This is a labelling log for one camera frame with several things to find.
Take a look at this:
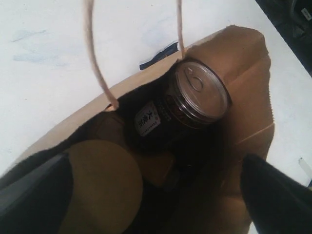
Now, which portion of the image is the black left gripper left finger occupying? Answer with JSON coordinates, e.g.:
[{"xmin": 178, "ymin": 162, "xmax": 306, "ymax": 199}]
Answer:
[{"xmin": 0, "ymin": 153, "xmax": 73, "ymax": 234}]

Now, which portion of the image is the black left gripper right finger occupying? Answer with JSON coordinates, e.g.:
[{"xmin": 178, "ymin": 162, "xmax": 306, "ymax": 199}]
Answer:
[{"xmin": 240, "ymin": 154, "xmax": 312, "ymax": 234}]

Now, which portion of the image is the clear jar gold lid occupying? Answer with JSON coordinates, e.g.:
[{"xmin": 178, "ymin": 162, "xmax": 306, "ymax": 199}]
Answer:
[{"xmin": 59, "ymin": 140, "xmax": 143, "ymax": 234}]

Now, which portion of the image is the brown paper bag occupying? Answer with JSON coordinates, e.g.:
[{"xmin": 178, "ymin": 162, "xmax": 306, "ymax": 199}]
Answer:
[{"xmin": 0, "ymin": 0, "xmax": 274, "ymax": 234}]

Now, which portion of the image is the silver pull-tab tin can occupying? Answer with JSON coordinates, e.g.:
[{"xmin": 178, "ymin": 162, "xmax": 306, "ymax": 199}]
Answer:
[{"xmin": 124, "ymin": 59, "xmax": 231, "ymax": 152}]

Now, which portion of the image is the yellow grain bottle white cap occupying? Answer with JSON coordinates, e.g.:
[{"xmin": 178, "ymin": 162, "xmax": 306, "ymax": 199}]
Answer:
[{"xmin": 137, "ymin": 151, "xmax": 176, "ymax": 188}]

